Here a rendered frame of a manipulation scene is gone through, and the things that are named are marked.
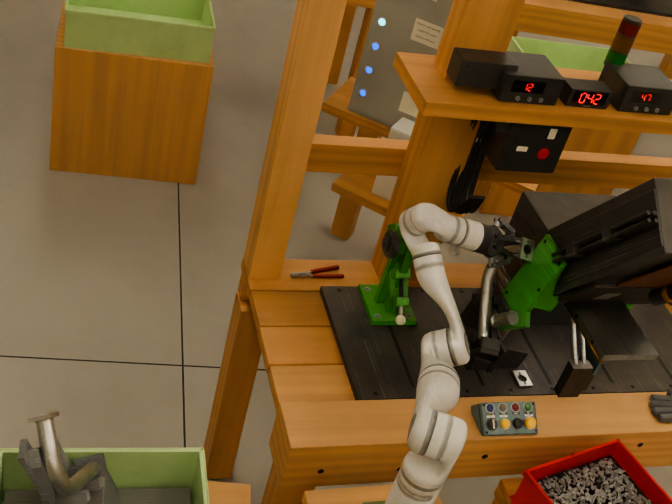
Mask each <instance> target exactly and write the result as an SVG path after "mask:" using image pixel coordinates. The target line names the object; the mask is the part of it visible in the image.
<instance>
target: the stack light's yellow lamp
mask: <svg viewBox="0 0 672 504"><path fill-rule="evenodd" d="M635 39H636V38H635ZM635 39H628V38H625V37H623V36H621V35H619V34H618V32H617V33H616V35H615V37H614V40H613V42H612V44H611V46H610V48H611V50H613V51H614V52H616V53H618V54H622V55H628V54H629V52H630V50H631V48H632V45H633V43H634V41H635Z"/></svg>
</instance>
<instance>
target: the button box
mask: <svg viewBox="0 0 672 504"><path fill-rule="evenodd" d="M502 403H503V404H505V405H506V407H507V409H506V411H504V412H502V411H501V410H500V409H499V406H500V404H502ZM514 403H517V404H518V405H519V410H518V411H514V410H513V409H512V405H513V404H514ZM526 403H530V404H531V406H532V408H531V410H530V411H527V410H526V409H525V407H524V406H525V404H526ZM488 404H492V405H493V406H494V410H493V411H492V412H489V411H487V408H486V407H487V405H488ZM471 412H472V416H473V418H474V420H475V422H476V425H477V427H478V429H479V431H480V434H481V435H482V436H497V435H520V434H537V433H538V427H537V419H536V410H535V402H534V401H521V402H488V403H479V404H475V405H472V406H471ZM528 417H533V418H534V419H535V420H536V427H535V428H533V429H529V428H527V427H526V425H525V420H526V418H528ZM517 418H519V419H521V420H522V421H523V426H522V427H521V428H515V427H514V425H513V421H514V420H515V419H517ZM490 419H495V420H496V421H497V423H498V427H497V428H496V429H495V430H491V429H489V428H488V425H487V423H488V421H489V420H490ZM503 419H508V420H509V421H510V427H509V428H508V429H504V428H502V427H501V421H502V420H503Z"/></svg>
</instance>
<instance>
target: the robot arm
mask: <svg viewBox="0 0 672 504"><path fill-rule="evenodd" d="M498 227H500V228H501V229H502V230H503V231H504V232H505V233H506V234H507V235H503V234H502V232H501V231H500V230H499V228H498ZM399 229H400V232H401V235H402V237H403V239H404V241H405V243H406V245H407V247H408V249H409V251H410V252H411V254H412V259H413V264H414V268H415V273H416V277H417V280H418V282H419V284H420V286H421V287H422V289H423V290H424V291H425V292H426V293H427V294H428V295H429V296H430V297H431V298H432V299H433V300H434V301H435V302H436V303H437V304H438V306H439V307H440V308H441V309H442V311H443V312H444V314H445V315H446V317H447V320H448V322H449V326H450V327H449V328H445V329H440V330H436V331H432V332H429V333H426V334H425V335H424V336H423V337H422V340H421V349H420V350H421V366H420V373H419V377H418V382H417V389H416V402H415V408H414V411H413V415H412V419H411V422H410V426H409V430H408V434H407V443H408V447H409V449H410V450H411V451H409V452H408V453H407V454H406V456H405V458H404V460H403V462H402V465H401V467H400V469H399V472H398V474H397V476H396V479H395V481H394V483H393V486H392V488H391V490H390V493H389V495H388V497H387V500H386V502H385V504H434V503H435V501H436V499H437V497H438V495H439V493H440V491H441V489H442V487H443V484H444V482H445V480H446V479H447V477H448V475H449V473H450V471H451V469H452V467H453V466H454V464H455V462H456V461H457V459H458V457H459V455H460V454H461V453H462V449H463V447H464V445H465V443H466V438H467V432H468V430H467V424H466V422H465V421H464V420H463V419H461V418H458V417H455V416H452V415H449V414H446V413H447V412H449V411H450V410H452V409H453V408H454V407H455V406H456V404H457V402H458V400H459V396H460V378H459V375H458V373H457V372H456V370H455V369H454V368H453V367H455V366H460V365H464V364H467V363H468V362H469V360H470V349H469V343H468V340H467V335H466V333H465V330H464V326H463V323H462V320H461V317H460V314H459V311H458V308H457V305H456V303H455V300H454V297H453V294H452V292H451V289H450V286H449V283H448V280H447V276H446V272H445V268H444V263H443V259H442V255H441V250H440V247H439V245H438V244H437V243H435V242H429V241H428V239H427V237H426V235H425V233H426V232H428V231H430V232H433V234H434V236H435V238H436V239H438V240H439V241H442V242H445V243H448V244H450V250H449V252H450V254H452V255H456V256H457V255H459V254H460V252H461V250H462V249H466V250H469V251H472V252H476V253H479V254H483V255H484V256H485V257H486V258H488V262H489V263H488V264H487V267H488V268H496V267H499V266H503V265H506V264H510V263H511V259H513V260H516V261H521V260H522V259H519V258H518V257H519V254H517V253H512V252H510V251H508V249H506V248H504V242H505V241H508V242H509V241H510V242H511V243H513V244H517V245H519V244H520V242H521V238H517V237H515V234H514V233H515V229H514V228H513V227H512V226H511V225H510V224H509V223H508V222H507V221H506V220H505V219H504V218H503V217H498V218H494V223H493V225H487V224H484V223H481V222H477V221H474V220H471V219H464V218H461V217H457V216H454V215H450V214H449V213H447V212H446V211H444V210H443V209H441V208H440V207H438V206H436V205H434V204H431V203H419V204H417V205H415V206H413V207H411V208H409V209H407V210H405V211H404V212H402V214H401V215H400V218H399ZM496 255H501V256H503V257H504V259H503V260H499V261H498V260H496V259H493V257H494V256H496Z"/></svg>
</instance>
